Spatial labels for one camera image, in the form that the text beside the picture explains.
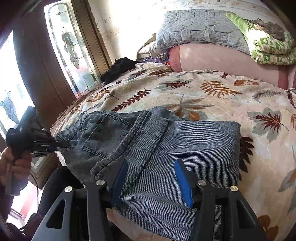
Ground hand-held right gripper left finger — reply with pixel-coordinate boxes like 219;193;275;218
31;158;129;241

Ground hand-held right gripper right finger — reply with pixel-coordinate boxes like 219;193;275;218
174;158;270;241

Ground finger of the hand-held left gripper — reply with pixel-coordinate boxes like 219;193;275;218
35;130;70;148
31;146;56;156

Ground grey-blue denim pants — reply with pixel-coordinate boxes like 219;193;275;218
54;106;242;241

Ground person's left forearm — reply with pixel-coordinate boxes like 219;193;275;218
0;183;28;241

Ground person's left hand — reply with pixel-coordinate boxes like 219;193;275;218
0;146;33;186

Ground wooden stained-glass door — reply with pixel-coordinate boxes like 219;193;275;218
0;0;112;186

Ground cream leaf-print blanket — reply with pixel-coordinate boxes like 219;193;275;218
51;62;296;241

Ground black crumpled cloth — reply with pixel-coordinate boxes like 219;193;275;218
100;57;137;84

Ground purple plastic packet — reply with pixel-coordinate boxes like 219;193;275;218
142;54;170;63

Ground white crumpled pillow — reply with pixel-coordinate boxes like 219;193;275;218
136;34;160;61

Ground grey quilted pillow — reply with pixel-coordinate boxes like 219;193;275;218
155;10;251;55

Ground green patterned quilt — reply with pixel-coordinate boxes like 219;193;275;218
226;13;295;65

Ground dark grey crumpled cloth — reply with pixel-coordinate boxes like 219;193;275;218
248;19;286;41

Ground thin black cable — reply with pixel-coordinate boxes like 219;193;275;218
20;175;40;231

